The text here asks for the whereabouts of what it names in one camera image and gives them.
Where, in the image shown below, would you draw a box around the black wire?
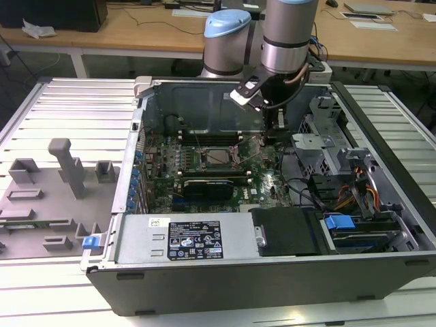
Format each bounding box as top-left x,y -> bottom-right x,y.
277,142 -> 309,208

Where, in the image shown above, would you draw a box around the grey parts rack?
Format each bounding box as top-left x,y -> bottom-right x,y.
0,138 -> 119,262

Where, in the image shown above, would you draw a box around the wooden desk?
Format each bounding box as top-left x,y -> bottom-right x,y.
0,0 -> 219,79
308,0 -> 436,74

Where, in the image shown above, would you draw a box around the black grey PC case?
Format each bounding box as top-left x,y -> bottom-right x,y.
80,76 -> 436,316

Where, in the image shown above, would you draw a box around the black plastic shroud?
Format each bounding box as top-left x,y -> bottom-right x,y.
249,206 -> 330,258

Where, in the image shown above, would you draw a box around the brown braided cable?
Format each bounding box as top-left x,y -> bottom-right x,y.
283,64 -> 307,85

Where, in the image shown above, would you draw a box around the black camera cable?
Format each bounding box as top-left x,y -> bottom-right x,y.
255,59 -> 311,110

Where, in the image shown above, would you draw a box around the CPU socket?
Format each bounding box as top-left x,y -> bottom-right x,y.
199,146 -> 240,170

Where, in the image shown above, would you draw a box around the black RAM slot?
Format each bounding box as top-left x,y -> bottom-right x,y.
183,176 -> 249,181
182,172 -> 247,177
179,138 -> 244,144
182,170 -> 247,175
179,134 -> 243,139
179,136 -> 243,142
179,141 -> 244,146
182,174 -> 248,179

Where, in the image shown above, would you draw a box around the black computer box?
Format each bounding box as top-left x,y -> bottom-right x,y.
0,0 -> 109,34

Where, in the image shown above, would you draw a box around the silver power supply with label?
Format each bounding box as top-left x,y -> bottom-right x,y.
110,213 -> 270,266

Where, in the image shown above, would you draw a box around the black graphics card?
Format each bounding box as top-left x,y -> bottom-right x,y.
183,178 -> 236,202

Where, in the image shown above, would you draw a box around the white paper sheet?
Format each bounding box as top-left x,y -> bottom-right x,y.
349,20 -> 400,32
172,8 -> 212,18

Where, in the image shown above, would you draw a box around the blue plastic latch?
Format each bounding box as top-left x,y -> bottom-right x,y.
82,235 -> 105,252

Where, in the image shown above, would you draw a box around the hard disk drive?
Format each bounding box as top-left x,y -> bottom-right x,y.
330,228 -> 401,255

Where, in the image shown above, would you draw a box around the green motherboard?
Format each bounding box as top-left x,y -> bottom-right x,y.
141,131 -> 298,214

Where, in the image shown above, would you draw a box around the silver laptop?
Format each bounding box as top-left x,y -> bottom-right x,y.
343,1 -> 398,17

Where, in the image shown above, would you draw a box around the silver metal drive cage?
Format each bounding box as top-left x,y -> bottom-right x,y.
290,95 -> 381,180

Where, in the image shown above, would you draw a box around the wrist camera with black bracket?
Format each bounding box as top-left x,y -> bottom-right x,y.
228,75 -> 270,112

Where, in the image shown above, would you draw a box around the green RAM stick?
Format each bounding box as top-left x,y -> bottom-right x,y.
0,221 -> 71,230

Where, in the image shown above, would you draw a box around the thin red wire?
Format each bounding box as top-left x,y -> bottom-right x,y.
140,125 -> 155,151

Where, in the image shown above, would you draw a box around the orange yellow power wires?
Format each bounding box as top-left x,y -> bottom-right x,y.
333,165 -> 382,211

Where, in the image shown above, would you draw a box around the blue disk carrier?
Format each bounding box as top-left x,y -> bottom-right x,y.
324,213 -> 356,236

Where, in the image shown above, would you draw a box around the black cylindrical part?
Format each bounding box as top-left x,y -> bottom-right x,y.
163,114 -> 181,137

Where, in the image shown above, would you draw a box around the blue cable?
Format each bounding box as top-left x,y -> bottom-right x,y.
308,33 -> 330,64

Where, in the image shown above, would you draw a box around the metal socket cover frame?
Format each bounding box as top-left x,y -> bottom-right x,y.
234,135 -> 266,164

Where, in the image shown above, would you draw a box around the silver CPU green edge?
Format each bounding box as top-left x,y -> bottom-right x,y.
206,149 -> 235,167

